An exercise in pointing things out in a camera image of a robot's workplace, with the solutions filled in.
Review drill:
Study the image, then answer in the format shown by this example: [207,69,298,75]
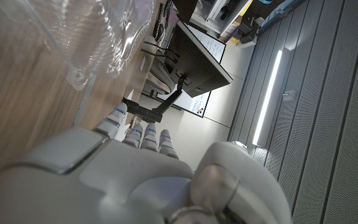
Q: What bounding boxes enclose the clear plastic clamshell container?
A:
[0,0,157,91]

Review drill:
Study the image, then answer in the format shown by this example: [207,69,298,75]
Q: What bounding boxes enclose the black computer monitor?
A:
[166,21,234,98]

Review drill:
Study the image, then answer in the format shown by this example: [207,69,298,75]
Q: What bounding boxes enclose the long ceiling light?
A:
[252,49,284,147]

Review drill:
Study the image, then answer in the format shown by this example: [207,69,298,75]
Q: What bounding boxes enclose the whiteboard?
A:
[156,24,227,118]

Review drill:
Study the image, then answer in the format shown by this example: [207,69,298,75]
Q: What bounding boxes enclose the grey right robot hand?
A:
[0,102,293,224]

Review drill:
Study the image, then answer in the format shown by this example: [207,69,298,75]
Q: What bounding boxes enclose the grey hanging jacket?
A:
[147,57,177,95]

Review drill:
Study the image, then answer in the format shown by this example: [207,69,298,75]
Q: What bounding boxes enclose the white shelf cabinet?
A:
[191,0,252,35]

